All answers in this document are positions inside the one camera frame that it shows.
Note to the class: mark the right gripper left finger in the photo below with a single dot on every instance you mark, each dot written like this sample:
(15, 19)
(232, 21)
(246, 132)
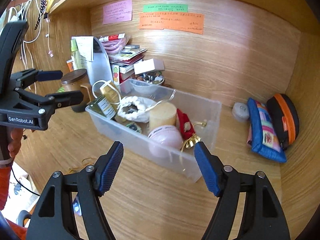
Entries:
(53, 217)

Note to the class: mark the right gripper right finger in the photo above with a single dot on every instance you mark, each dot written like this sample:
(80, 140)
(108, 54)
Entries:
(263, 217)

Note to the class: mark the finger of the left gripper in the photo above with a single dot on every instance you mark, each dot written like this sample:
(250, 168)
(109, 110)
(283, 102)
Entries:
(32, 76)
(65, 99)

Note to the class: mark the dark green glass bottle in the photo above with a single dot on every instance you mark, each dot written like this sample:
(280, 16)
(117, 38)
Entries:
(103, 107)

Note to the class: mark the yellow gourd charm with cord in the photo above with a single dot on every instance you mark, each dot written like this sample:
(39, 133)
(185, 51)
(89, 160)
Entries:
(85, 162)

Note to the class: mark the white drawstring pouch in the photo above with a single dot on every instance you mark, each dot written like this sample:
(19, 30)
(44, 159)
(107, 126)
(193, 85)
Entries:
(135, 108)

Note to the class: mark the small flower pattern card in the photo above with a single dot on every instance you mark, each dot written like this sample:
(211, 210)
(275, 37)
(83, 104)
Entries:
(133, 126)

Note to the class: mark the cream pillar candle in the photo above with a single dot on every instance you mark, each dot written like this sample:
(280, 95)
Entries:
(162, 114)

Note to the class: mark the pink round case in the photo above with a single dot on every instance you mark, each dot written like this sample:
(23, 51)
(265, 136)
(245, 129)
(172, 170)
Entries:
(164, 136)

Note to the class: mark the red fabric charm with bell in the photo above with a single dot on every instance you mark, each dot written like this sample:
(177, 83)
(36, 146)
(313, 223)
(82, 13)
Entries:
(187, 130)

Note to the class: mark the yellow sunscreen bottle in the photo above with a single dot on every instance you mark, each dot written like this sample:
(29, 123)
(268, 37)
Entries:
(109, 90)

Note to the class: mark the person's left hand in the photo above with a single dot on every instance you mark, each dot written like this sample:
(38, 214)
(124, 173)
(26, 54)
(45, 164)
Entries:
(14, 146)

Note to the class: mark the brown mug with lid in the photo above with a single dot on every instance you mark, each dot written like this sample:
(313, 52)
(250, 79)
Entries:
(78, 80)

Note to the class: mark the white tall carton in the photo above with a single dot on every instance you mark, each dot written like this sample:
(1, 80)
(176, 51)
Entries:
(93, 58)

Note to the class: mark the fruit pattern box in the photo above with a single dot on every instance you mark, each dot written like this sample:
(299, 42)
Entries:
(115, 72)

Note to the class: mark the red white tube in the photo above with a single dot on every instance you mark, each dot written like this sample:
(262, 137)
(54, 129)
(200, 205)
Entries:
(112, 37)

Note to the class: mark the stack of booklets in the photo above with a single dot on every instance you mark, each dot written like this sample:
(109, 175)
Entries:
(123, 61)

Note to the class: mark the pink mesh bag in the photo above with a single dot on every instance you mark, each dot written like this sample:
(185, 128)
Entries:
(114, 46)

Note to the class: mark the blue patchwork pouch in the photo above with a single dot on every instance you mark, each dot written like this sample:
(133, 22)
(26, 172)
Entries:
(264, 140)

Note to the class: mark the white paper box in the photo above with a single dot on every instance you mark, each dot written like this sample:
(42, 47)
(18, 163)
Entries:
(149, 65)

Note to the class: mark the bowl of beads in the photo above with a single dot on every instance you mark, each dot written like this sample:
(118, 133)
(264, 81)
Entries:
(155, 78)

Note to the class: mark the black orange zip case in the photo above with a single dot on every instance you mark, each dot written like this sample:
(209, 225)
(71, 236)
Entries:
(284, 118)

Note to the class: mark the clear plastic storage bin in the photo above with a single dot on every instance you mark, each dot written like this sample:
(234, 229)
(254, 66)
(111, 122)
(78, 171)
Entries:
(197, 109)

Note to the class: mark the pink sticky note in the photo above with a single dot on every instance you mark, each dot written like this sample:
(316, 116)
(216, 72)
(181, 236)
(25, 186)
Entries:
(117, 12)

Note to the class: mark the small white round container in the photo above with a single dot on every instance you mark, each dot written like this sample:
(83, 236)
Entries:
(240, 112)

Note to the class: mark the green sticky note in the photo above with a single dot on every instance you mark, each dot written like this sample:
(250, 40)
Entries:
(171, 7)

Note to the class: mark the orange sticky note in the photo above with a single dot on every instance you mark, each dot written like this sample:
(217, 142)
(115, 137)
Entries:
(181, 21)

